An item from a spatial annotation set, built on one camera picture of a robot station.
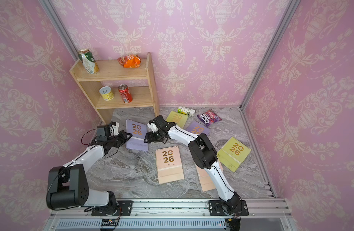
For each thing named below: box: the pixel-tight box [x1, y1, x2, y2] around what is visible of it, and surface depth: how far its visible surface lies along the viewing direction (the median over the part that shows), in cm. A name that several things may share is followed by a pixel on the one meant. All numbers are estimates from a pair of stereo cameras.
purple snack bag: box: [196, 108, 223, 128], surface depth 111 cm
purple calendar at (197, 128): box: [185, 120, 212, 136], surface depth 108 cm
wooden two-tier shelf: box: [69, 52, 160, 124], surface depth 82 cm
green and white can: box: [77, 48, 100, 74], surface depth 74 cm
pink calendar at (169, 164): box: [155, 145, 185, 185], surface depth 89 cm
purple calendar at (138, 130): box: [126, 118, 149, 152], surface depth 95 cm
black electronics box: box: [100, 218, 118, 227], surface depth 74 cm
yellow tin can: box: [99, 86, 115, 102], surface depth 96 cm
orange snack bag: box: [117, 54, 142, 68], surface depth 79 cm
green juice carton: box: [177, 105, 197, 117], surface depth 115 cm
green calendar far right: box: [217, 136, 252, 173], surface depth 95 cm
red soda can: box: [117, 83, 134, 104], surface depth 89 cm
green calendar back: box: [165, 110, 190, 129], surface depth 115 cm
